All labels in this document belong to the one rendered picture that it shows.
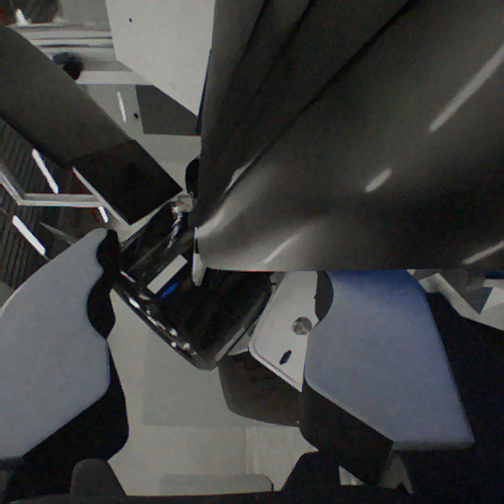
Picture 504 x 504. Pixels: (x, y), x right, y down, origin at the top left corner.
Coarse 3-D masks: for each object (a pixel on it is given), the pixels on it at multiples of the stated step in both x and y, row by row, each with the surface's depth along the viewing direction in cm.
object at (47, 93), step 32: (0, 32) 33; (0, 64) 28; (32, 64) 33; (0, 96) 25; (32, 96) 29; (64, 96) 33; (32, 128) 26; (64, 128) 30; (96, 128) 33; (64, 160) 27
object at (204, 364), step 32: (192, 160) 32; (160, 224) 28; (128, 256) 27; (160, 256) 26; (192, 256) 26; (128, 288) 25; (192, 288) 26; (224, 288) 27; (256, 288) 28; (160, 320) 25; (192, 320) 26; (224, 320) 27; (256, 320) 31; (192, 352) 26
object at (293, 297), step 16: (288, 272) 29; (304, 272) 28; (288, 288) 29; (304, 288) 28; (272, 304) 29; (288, 304) 29; (304, 304) 28; (272, 320) 30; (288, 320) 29; (256, 336) 30; (272, 336) 30; (288, 336) 29; (304, 336) 28; (256, 352) 30; (272, 352) 30; (304, 352) 28; (272, 368) 29; (288, 368) 29
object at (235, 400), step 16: (224, 368) 43; (240, 368) 42; (256, 368) 42; (224, 384) 46; (240, 384) 45; (256, 384) 45; (272, 384) 45; (288, 384) 45; (240, 400) 50; (256, 400) 49; (272, 400) 48; (288, 400) 48; (256, 416) 55; (272, 416) 53; (288, 416) 52
